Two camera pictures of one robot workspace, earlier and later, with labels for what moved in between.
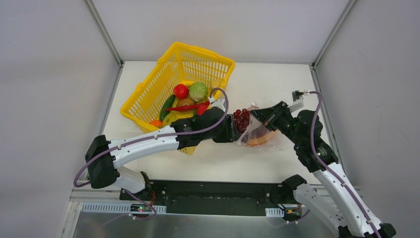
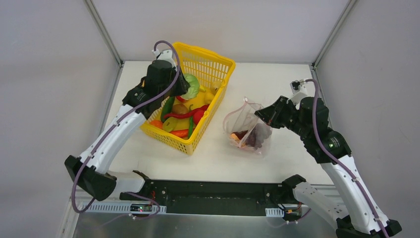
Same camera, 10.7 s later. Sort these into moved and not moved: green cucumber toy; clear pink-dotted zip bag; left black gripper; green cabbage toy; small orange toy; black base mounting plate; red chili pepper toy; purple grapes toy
Moved: purple grapes toy; red chili pepper toy; left black gripper; green cabbage toy; clear pink-dotted zip bag
Not moved: green cucumber toy; black base mounting plate; small orange toy
